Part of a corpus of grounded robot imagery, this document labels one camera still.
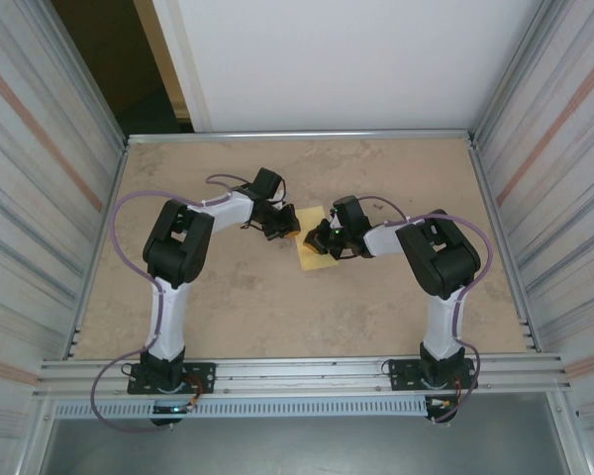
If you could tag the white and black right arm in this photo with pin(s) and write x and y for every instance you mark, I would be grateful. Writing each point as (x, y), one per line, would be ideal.
(443, 326)

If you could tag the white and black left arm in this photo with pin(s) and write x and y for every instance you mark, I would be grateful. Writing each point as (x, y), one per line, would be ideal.
(170, 321)

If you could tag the white door jamb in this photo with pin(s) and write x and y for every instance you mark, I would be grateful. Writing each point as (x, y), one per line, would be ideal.
(183, 64)

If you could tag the grey metal lower panel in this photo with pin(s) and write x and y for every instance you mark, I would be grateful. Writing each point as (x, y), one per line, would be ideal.
(302, 445)

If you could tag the translucent corrugated side panel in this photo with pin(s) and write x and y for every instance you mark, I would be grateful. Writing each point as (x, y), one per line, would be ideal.
(29, 208)
(569, 208)

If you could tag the aluminium table edge rail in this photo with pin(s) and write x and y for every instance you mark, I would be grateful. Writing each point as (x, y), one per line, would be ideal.
(302, 136)

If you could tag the long aluminium base rail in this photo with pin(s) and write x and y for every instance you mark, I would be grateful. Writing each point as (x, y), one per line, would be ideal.
(302, 376)

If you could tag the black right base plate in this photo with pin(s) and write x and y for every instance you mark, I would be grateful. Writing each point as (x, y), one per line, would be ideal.
(401, 373)

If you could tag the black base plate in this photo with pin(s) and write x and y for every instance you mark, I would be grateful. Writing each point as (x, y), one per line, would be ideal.
(203, 377)
(401, 373)

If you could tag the aluminium table side rail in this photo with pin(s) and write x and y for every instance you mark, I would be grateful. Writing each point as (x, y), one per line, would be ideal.
(96, 252)
(505, 247)

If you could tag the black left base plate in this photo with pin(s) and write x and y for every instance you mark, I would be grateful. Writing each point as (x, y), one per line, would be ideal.
(203, 377)

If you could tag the aluminium frame upright post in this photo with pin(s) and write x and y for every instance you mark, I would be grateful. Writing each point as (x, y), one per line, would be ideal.
(91, 89)
(517, 74)

